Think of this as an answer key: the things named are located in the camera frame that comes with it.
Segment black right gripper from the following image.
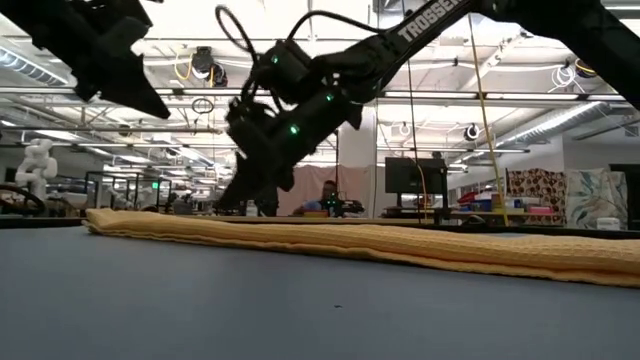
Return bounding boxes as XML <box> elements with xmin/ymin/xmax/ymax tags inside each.
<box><xmin>217</xmin><ymin>89</ymin><xmax>364</xmax><ymax>210</ymax></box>

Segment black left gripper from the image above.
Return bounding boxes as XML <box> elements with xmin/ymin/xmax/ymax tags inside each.
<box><xmin>49</xmin><ymin>0</ymin><xmax>171</xmax><ymax>120</ymax></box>

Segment yellow orange waffle towel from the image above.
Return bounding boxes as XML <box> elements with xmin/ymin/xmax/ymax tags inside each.
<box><xmin>82</xmin><ymin>208</ymin><xmax>640</xmax><ymax>290</ymax></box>

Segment black upright panel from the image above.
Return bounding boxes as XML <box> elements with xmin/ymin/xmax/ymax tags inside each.
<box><xmin>257</xmin><ymin>189</ymin><xmax>280</xmax><ymax>217</ymax></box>

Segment person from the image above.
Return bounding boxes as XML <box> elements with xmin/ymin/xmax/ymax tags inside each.
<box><xmin>293</xmin><ymin>179</ymin><xmax>342</xmax><ymax>218</ymax></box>

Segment small robot green lights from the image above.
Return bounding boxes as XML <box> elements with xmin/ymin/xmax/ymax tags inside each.
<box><xmin>319</xmin><ymin>192</ymin><xmax>366</xmax><ymax>219</ymax></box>

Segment pink beige hanging curtain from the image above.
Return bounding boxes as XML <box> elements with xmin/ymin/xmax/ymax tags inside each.
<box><xmin>276</xmin><ymin>164</ymin><xmax>376</xmax><ymax>217</ymax></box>

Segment white round pillar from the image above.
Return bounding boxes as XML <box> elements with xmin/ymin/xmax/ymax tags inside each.
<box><xmin>349</xmin><ymin>107</ymin><xmax>378</xmax><ymax>169</ymax></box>

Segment wooden top workbench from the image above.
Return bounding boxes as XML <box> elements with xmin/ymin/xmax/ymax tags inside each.
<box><xmin>174</xmin><ymin>214</ymin><xmax>436</xmax><ymax>226</ymax></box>

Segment black computer monitor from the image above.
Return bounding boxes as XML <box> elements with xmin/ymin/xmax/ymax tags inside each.
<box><xmin>383</xmin><ymin>156</ymin><xmax>450</xmax><ymax>197</ymax></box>

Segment long ceiling light bar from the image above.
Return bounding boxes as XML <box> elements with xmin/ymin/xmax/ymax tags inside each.
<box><xmin>0</xmin><ymin>86</ymin><xmax>626</xmax><ymax>101</ymax></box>

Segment brown circle patterned fabric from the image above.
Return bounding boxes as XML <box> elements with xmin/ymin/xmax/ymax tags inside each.
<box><xmin>505</xmin><ymin>168</ymin><xmax>568</xmax><ymax>227</ymax></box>

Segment leaf patterned fabric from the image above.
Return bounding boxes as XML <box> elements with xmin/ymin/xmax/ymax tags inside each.
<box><xmin>565</xmin><ymin>168</ymin><xmax>629</xmax><ymax>231</ymax></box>

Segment black cabinet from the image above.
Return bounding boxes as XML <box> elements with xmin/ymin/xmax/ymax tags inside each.
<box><xmin>607</xmin><ymin>163</ymin><xmax>640</xmax><ymax>232</ymax></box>

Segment black hanging cable ring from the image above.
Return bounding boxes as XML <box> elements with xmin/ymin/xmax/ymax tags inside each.
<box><xmin>191</xmin><ymin>96</ymin><xmax>216</xmax><ymax>116</ymax></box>

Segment black ceiling cable reel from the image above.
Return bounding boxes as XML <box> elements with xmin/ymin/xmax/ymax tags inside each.
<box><xmin>190</xmin><ymin>45</ymin><xmax>217</xmax><ymax>80</ymax></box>
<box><xmin>210</xmin><ymin>62</ymin><xmax>230</xmax><ymax>89</ymax></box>

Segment silver ventilation duct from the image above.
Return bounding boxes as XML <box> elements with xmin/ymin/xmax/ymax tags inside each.
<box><xmin>492</xmin><ymin>99</ymin><xmax>619</xmax><ymax>150</ymax></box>
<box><xmin>0</xmin><ymin>37</ymin><xmax>99</xmax><ymax>104</ymax></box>

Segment black frame enclosure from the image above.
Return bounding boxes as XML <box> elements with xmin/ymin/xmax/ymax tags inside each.
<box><xmin>83</xmin><ymin>170</ymin><xmax>174</xmax><ymax>217</ymax></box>

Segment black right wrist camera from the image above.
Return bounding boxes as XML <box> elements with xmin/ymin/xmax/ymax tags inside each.
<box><xmin>252</xmin><ymin>38</ymin><xmax>321</xmax><ymax>104</ymax></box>

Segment yellow hanging cable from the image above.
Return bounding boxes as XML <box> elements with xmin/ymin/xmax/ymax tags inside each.
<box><xmin>466</xmin><ymin>13</ymin><xmax>510</xmax><ymax>227</ymax></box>

